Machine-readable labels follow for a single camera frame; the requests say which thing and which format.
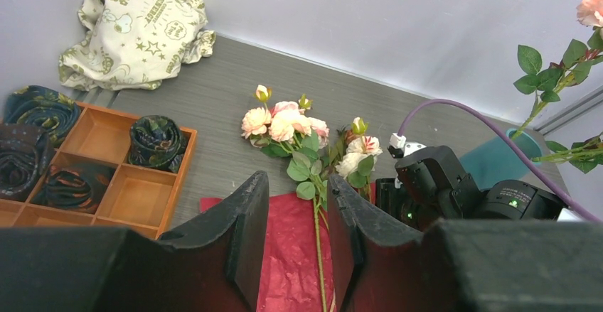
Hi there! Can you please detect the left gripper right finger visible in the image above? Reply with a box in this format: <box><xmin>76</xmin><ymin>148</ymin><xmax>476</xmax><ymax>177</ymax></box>
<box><xmin>327</xmin><ymin>175</ymin><xmax>602</xmax><ymax>311</ymax></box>

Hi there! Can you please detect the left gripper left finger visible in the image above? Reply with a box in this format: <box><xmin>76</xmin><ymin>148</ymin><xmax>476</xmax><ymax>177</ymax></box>
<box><xmin>1</xmin><ymin>171</ymin><xmax>270</xmax><ymax>311</ymax></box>

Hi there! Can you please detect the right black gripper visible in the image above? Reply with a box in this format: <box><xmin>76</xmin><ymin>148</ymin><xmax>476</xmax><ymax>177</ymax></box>
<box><xmin>375</xmin><ymin>146</ymin><xmax>483</xmax><ymax>231</ymax></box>

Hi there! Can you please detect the dark red wrapping paper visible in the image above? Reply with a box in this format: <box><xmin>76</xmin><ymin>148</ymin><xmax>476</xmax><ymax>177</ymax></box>
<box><xmin>199</xmin><ymin>183</ymin><xmax>378</xmax><ymax>312</ymax></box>

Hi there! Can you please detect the cream white rose stem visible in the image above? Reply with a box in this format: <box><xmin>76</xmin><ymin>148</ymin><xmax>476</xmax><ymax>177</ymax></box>
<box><xmin>329</xmin><ymin>117</ymin><xmax>383</xmax><ymax>203</ymax></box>

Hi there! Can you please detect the pink flower bouquet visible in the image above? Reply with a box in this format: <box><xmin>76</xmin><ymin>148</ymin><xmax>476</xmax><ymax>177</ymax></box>
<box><xmin>241</xmin><ymin>85</ymin><xmax>328</xmax><ymax>311</ymax></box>

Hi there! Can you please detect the pink rose stem large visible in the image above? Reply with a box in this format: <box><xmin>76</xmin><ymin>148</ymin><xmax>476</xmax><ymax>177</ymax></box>
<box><xmin>531</xmin><ymin>133</ymin><xmax>602</xmax><ymax>174</ymax></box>

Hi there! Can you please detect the peach rose stem tall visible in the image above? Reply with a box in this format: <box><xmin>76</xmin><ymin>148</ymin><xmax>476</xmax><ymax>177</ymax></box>
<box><xmin>511</xmin><ymin>0</ymin><xmax>602</xmax><ymax>139</ymax></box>

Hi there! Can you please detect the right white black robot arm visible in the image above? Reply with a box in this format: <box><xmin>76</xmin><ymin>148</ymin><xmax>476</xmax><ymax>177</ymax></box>
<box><xmin>375</xmin><ymin>146</ymin><xmax>568</xmax><ymax>231</ymax></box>

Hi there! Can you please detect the teal cylindrical vase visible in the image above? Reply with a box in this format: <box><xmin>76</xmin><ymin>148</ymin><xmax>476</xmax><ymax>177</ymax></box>
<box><xmin>459</xmin><ymin>136</ymin><xmax>530</xmax><ymax>190</ymax></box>

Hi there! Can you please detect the orange compartment tray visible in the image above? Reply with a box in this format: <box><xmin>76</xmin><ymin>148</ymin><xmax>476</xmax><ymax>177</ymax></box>
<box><xmin>1</xmin><ymin>102</ymin><xmax>197</xmax><ymax>239</ymax></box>

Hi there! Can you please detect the dark rolled item top-right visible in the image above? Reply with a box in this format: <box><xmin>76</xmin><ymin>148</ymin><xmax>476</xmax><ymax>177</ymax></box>
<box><xmin>127</xmin><ymin>115</ymin><xmax>188</xmax><ymax>173</ymax></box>

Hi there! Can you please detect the dark rolled item centre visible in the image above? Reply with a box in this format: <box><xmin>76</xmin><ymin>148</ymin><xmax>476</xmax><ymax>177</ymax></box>
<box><xmin>31</xmin><ymin>162</ymin><xmax>115</xmax><ymax>214</ymax></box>

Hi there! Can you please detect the dark rolled item left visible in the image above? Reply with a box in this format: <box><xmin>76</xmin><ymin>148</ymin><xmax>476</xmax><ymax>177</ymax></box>
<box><xmin>1</xmin><ymin>123</ymin><xmax>55</xmax><ymax>202</ymax></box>

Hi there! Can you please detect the dark rolled item top-left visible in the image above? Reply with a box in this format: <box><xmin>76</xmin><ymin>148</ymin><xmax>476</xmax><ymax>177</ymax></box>
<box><xmin>4</xmin><ymin>85</ymin><xmax>81</xmax><ymax>149</ymax></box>

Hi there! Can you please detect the cream printed cloth bag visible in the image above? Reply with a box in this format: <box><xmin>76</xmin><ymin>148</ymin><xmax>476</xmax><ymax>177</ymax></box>
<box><xmin>58</xmin><ymin>0</ymin><xmax>216</xmax><ymax>91</ymax></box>

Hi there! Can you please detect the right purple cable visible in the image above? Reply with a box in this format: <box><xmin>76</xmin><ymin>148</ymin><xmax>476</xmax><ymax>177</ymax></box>
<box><xmin>397</xmin><ymin>99</ymin><xmax>603</xmax><ymax>225</ymax></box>

